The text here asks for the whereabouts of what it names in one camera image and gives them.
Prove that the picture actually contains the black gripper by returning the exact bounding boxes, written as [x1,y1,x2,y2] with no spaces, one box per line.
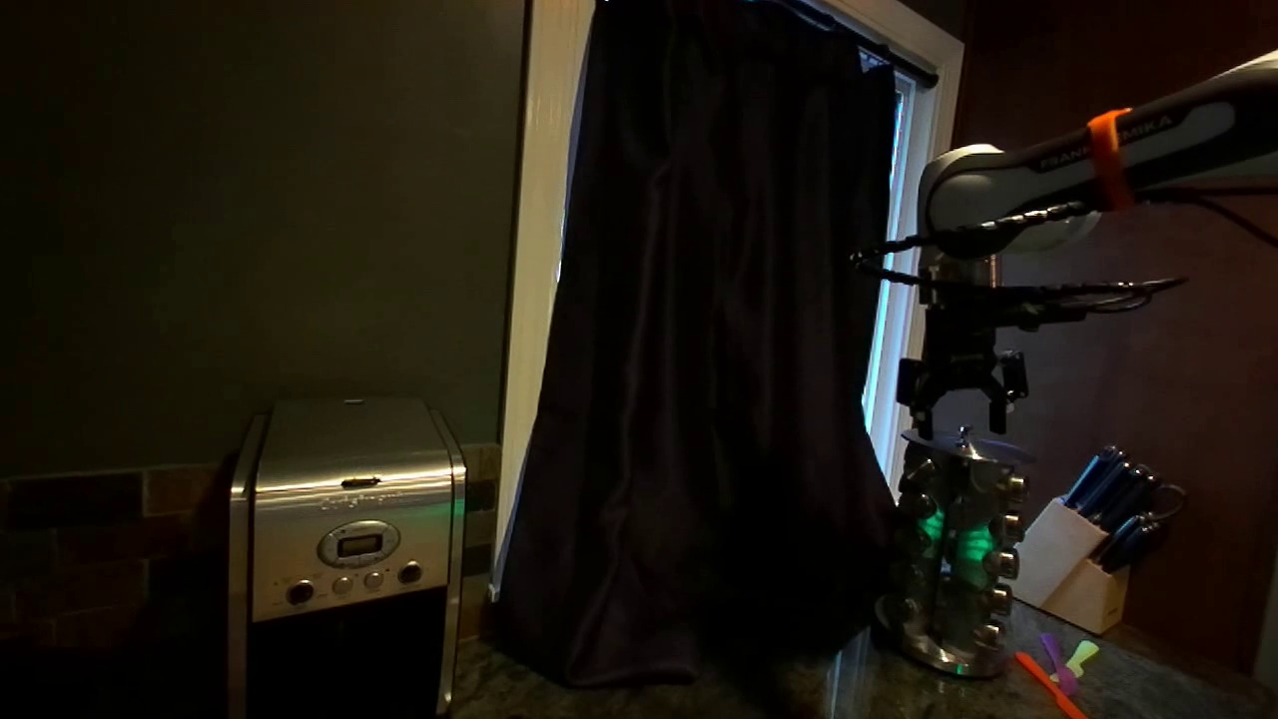
[893,281,1031,443]

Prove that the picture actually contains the wooden knife block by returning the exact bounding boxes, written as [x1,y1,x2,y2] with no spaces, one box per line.
[1013,494,1139,640]

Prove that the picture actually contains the purple plastic knife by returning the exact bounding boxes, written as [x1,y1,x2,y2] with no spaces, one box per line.
[1035,627,1071,678]

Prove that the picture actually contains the dark window curtain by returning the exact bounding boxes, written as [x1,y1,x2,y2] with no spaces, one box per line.
[491,0,912,690]

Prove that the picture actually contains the yellow plastic knife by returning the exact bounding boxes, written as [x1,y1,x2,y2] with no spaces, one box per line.
[1053,634,1105,690]

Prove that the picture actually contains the stainless steel coffee maker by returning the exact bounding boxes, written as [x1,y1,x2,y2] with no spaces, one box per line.
[219,391,471,719]

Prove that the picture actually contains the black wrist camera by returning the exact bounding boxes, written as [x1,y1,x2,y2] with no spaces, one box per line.
[930,267,1189,331]

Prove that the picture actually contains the dark knife handle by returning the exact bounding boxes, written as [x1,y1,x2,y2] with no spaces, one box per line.
[1097,478,1189,574]
[1062,446,1130,526]
[1091,459,1165,540]

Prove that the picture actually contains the orange strap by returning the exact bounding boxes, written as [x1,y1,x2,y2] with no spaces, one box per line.
[1082,102,1139,214]

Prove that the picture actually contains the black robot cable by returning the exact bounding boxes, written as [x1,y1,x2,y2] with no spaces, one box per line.
[1139,185,1278,252]

